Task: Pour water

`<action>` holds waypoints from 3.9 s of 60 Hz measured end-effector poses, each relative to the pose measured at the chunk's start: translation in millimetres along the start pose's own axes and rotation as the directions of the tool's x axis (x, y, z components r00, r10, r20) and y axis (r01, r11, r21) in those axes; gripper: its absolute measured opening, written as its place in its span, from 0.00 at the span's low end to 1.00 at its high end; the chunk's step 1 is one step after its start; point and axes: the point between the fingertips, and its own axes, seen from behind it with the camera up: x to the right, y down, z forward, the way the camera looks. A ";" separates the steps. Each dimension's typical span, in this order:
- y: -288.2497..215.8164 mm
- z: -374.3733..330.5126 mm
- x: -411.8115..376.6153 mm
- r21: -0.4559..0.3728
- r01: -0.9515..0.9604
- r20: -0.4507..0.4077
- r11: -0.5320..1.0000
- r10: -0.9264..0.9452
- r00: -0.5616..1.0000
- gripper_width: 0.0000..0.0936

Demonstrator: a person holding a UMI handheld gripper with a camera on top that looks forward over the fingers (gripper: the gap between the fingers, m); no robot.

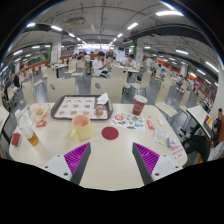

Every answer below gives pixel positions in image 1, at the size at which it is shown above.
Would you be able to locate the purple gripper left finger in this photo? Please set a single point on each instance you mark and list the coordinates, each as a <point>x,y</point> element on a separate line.
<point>70,166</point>

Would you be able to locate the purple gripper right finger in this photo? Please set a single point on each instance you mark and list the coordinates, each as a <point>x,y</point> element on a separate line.
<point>153,166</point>

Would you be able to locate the clear plastic packet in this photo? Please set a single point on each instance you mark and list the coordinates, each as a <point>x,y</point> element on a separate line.
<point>161,136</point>

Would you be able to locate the red sauce packet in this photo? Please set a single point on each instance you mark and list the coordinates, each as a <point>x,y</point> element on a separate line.
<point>150,125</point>

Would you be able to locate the yellow mug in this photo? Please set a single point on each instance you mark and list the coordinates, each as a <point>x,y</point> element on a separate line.
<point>81,128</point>

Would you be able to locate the colourful paper flyer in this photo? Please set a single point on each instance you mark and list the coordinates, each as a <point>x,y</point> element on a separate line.
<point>128,121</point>

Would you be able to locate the red round coaster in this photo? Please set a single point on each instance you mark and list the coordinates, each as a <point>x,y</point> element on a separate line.
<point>110,133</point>

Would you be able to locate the person in black right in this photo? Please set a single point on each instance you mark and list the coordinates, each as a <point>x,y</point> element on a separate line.
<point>203,144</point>

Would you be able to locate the brown food tray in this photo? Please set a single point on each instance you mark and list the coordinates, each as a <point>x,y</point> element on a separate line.
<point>70,106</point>

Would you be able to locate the clear food wrapper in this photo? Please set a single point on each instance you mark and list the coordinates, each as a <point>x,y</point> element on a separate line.
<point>40,112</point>

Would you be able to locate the clear plastic bottle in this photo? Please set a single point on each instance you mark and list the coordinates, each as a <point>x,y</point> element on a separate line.
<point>26,128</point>

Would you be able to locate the red packet left edge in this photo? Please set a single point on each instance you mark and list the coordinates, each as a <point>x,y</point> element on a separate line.
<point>15,139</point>

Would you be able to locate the red paper cup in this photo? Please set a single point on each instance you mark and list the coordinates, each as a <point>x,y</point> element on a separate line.
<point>138,105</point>

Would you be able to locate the white napkin on tray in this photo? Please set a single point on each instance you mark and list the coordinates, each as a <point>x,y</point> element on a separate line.
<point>103,99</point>

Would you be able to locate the beige chair left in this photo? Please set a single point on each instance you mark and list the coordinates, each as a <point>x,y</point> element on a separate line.
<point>56,88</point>

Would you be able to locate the seated person in white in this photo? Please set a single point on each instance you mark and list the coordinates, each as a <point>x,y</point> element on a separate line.
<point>130,62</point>

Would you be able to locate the person in white shirt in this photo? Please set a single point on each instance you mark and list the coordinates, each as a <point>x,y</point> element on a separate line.
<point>99,67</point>

